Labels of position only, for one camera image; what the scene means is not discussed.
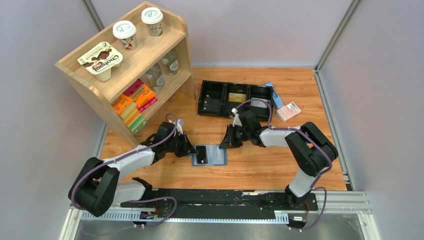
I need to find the pink card box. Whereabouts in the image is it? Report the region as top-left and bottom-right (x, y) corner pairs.
(276, 102), (302, 123)

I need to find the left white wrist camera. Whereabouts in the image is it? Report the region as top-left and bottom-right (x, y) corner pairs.
(176, 118), (184, 135)

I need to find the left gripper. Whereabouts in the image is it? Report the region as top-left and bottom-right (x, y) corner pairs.
(165, 131), (198, 158)

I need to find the teal leather card holder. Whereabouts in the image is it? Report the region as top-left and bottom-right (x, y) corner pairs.
(191, 144), (228, 167)

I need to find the black bin right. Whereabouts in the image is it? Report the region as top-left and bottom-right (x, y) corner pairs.
(248, 84), (274, 122)

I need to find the glass bottle left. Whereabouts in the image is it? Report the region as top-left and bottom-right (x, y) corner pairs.
(145, 63), (165, 92)

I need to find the purple cable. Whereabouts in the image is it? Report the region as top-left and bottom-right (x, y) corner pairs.
(70, 113), (180, 229)
(231, 98), (333, 232)

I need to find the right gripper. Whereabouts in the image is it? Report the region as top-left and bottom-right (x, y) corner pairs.
(218, 123), (251, 149)

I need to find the Chobani yogurt pack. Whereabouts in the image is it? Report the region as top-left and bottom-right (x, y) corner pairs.
(77, 41), (123, 82)

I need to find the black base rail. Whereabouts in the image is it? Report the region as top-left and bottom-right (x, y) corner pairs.
(120, 188), (318, 220)

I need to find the black bin left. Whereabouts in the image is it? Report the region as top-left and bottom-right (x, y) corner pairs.
(197, 80), (225, 117)

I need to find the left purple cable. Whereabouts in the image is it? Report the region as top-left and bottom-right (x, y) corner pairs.
(70, 113), (180, 229)

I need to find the red orange sponge pack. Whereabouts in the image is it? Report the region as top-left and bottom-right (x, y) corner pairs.
(123, 78), (158, 113)

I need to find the white lidded cup left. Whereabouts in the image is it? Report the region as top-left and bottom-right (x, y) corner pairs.
(112, 20), (138, 51)

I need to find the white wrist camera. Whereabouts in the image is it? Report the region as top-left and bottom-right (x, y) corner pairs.
(176, 118), (184, 135)
(230, 108), (243, 127)

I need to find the glass bottle right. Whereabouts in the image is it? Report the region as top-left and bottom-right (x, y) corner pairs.
(161, 49), (179, 76)

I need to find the colourful sponge stack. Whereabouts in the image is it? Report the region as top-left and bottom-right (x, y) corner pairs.
(111, 94), (147, 134)

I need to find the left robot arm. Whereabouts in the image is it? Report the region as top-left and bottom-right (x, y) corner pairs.
(68, 119), (197, 217)

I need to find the light blue box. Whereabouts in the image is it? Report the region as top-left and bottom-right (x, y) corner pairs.
(264, 82), (284, 109)

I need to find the white lidded cup right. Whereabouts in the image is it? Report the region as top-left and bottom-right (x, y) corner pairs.
(141, 7), (164, 37)

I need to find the silver VIP card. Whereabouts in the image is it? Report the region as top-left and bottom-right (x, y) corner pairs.
(250, 97), (268, 109)

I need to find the gold card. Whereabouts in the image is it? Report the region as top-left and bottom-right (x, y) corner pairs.
(228, 92), (246, 103)

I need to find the wooden shelf unit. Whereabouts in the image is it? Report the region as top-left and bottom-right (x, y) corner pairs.
(54, 1), (197, 147)

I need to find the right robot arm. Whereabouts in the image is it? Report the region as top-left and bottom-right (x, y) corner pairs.
(219, 110), (339, 210)

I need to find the glass bottle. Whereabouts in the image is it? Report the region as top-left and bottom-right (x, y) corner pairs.
(161, 49), (179, 76)
(145, 63), (165, 92)

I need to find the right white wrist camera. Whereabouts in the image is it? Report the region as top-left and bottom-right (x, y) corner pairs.
(230, 108), (243, 127)

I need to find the white lidded cup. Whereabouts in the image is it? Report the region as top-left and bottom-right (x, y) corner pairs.
(141, 7), (164, 37)
(112, 20), (138, 51)

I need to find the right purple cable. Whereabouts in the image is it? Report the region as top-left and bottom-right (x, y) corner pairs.
(231, 98), (333, 232)

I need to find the dark credit card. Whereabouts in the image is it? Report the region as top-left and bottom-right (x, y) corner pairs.
(202, 100), (221, 114)
(195, 145), (209, 165)

